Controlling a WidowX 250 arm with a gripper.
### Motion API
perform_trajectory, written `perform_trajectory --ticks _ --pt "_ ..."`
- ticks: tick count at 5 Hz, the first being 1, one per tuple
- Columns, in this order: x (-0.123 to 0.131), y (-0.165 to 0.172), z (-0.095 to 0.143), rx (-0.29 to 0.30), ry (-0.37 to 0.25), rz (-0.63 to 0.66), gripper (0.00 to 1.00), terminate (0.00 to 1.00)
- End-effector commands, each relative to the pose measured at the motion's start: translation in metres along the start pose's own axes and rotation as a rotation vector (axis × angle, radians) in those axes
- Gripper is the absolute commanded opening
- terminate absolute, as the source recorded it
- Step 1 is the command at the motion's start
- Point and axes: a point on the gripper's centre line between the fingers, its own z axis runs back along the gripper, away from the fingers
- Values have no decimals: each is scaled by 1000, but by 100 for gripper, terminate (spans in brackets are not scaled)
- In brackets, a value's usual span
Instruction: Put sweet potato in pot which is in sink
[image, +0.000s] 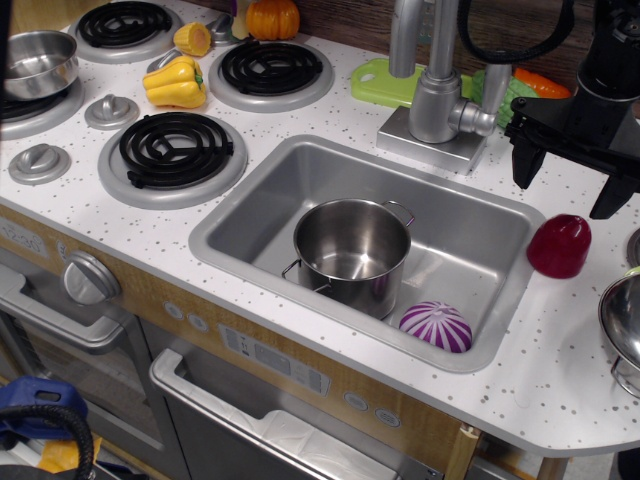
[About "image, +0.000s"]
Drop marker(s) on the green toy vegetable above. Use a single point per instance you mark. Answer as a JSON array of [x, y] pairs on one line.
[[515, 90]]

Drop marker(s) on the yellow corn piece toy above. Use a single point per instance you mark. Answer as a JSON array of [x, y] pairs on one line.
[[193, 39]]

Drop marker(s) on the silver toy faucet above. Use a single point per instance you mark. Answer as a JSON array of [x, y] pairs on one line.
[[441, 128]]

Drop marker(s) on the steel bowl on stove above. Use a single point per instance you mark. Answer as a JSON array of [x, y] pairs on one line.
[[39, 64]]

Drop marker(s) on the steel pot with handles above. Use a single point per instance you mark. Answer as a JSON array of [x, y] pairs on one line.
[[353, 251]]

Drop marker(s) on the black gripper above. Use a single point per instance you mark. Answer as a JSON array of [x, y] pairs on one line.
[[595, 133]]

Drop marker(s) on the grey stove knob behind pepper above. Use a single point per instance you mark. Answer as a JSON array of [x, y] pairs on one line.
[[162, 61]]

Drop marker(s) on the grey oven dial knob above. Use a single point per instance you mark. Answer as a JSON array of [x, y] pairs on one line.
[[87, 281]]

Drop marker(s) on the orange pumpkin toy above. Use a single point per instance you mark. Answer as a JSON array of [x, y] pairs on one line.
[[273, 20]]

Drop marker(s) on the grey stove knob back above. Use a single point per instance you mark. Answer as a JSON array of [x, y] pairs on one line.
[[220, 30]]

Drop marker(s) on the stove burner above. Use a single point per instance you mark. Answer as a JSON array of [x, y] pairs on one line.
[[125, 32], [172, 161], [21, 119], [270, 77]]

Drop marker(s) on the yellow bell pepper toy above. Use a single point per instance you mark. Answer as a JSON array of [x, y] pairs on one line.
[[178, 84]]

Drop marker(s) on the back right stove burner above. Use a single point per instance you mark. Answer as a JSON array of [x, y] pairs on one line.
[[270, 77]]

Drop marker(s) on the orange carrot toy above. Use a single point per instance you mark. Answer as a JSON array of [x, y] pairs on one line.
[[544, 87]]

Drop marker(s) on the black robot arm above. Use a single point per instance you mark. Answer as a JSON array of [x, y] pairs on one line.
[[610, 70]]

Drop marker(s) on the steel colander at right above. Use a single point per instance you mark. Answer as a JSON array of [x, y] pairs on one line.
[[618, 313]]

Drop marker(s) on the grey dishwasher door handle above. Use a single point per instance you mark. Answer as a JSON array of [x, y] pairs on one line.
[[233, 425]]

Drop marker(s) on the back left stove burner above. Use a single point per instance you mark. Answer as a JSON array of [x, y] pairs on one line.
[[125, 32]]

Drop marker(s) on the yellow object bottom left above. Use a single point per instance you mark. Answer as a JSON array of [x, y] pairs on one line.
[[59, 456]]

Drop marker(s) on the purple striped onion toy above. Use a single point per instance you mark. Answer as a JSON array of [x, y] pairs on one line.
[[438, 324]]

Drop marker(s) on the grey oven door handle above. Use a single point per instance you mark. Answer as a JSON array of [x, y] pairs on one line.
[[102, 336]]

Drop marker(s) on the grey stove knob middle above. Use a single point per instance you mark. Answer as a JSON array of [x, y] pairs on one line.
[[111, 112]]

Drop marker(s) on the front left stove burner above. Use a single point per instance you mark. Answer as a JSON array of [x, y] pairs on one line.
[[21, 119]]

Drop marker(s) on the front right stove burner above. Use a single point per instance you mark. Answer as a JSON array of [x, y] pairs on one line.
[[172, 161]]

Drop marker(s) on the blue clamp tool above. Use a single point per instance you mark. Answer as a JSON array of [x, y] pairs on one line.
[[44, 409]]

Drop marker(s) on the grey stove knob front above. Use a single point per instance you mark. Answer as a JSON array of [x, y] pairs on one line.
[[39, 164]]

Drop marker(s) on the red sweet potato toy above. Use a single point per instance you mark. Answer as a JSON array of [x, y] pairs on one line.
[[560, 246]]

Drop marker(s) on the green cutting board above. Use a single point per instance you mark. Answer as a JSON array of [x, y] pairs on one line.
[[372, 83]]

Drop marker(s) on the grey sink basin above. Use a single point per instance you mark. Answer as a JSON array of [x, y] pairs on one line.
[[468, 246]]

